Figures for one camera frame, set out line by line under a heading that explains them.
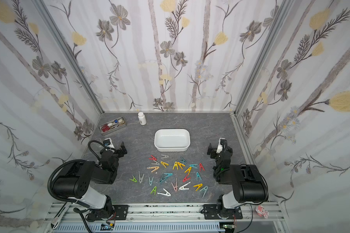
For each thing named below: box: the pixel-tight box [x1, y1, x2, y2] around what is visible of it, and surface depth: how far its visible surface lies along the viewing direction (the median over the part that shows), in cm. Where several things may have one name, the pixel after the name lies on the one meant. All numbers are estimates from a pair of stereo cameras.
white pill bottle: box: [138, 111, 147, 126], surface depth 110 cm
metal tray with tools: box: [98, 116, 127, 136], surface depth 113 cm
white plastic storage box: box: [154, 128, 191, 152], surface depth 103 cm
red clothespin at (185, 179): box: [182, 173, 192, 183], surface depth 87 cm
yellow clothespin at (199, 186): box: [192, 183, 204, 192], surface depth 85 cm
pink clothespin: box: [171, 177, 179, 192], surface depth 83 cm
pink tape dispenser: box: [255, 204, 269, 219], surface depth 73 cm
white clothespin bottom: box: [157, 188, 172, 197], surface depth 81 cm
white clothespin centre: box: [178, 181, 192, 191], surface depth 84 cm
